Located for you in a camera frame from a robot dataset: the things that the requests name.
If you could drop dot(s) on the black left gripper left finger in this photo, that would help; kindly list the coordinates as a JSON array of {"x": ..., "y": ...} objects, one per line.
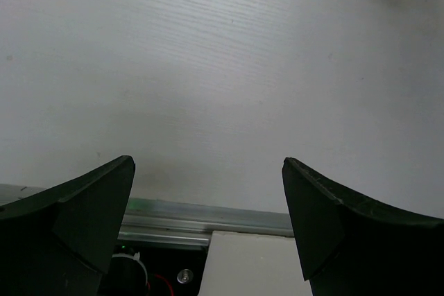
[{"x": 60, "y": 241}]

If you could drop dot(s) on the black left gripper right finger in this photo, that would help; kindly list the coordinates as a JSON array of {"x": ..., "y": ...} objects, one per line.
[{"x": 351, "y": 244}]

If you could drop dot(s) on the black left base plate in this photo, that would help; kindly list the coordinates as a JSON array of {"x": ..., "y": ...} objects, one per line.
[{"x": 154, "y": 269}]

